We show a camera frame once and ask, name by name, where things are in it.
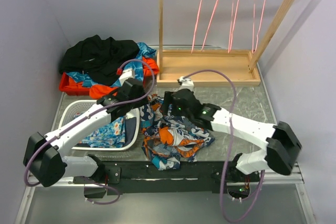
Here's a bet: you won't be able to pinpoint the blue orange patterned shorts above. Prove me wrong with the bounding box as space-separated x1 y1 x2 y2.
140 94 215 170

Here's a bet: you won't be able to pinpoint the pink wire hanger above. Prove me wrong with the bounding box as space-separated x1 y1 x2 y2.
251 0 267 53
191 0 203 54
228 0 240 52
201 0 219 50

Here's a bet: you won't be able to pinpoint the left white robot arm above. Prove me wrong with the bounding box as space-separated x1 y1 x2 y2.
23 78 148 187

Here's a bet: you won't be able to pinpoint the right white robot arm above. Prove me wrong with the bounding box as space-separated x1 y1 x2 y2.
161 89 302 182

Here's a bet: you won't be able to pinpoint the wooden hanger rack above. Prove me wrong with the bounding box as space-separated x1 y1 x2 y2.
157 0 295 87

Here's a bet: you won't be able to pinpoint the orange garment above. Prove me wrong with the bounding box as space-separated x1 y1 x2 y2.
59 62 151 99

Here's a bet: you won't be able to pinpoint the dark navy garment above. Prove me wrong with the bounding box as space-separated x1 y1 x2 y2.
124 118 137 146

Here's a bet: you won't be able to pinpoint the black garment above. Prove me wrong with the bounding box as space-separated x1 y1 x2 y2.
58 35 140 86

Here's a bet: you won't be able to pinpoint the blue floral garment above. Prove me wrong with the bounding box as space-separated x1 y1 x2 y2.
76 117 126 148

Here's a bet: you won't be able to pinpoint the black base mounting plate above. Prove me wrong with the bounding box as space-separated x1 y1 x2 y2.
72 161 260 199

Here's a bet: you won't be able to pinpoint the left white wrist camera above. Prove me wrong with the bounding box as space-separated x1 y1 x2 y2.
117 68 135 87

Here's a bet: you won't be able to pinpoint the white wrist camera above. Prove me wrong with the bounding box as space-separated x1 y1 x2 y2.
117 68 135 87
177 76 194 92

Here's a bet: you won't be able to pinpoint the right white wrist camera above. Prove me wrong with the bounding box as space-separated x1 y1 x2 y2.
177 76 194 92

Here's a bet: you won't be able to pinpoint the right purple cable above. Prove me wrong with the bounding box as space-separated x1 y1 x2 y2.
183 69 266 223

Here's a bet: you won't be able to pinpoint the aluminium rail frame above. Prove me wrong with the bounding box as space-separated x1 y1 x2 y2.
14 66 318 224

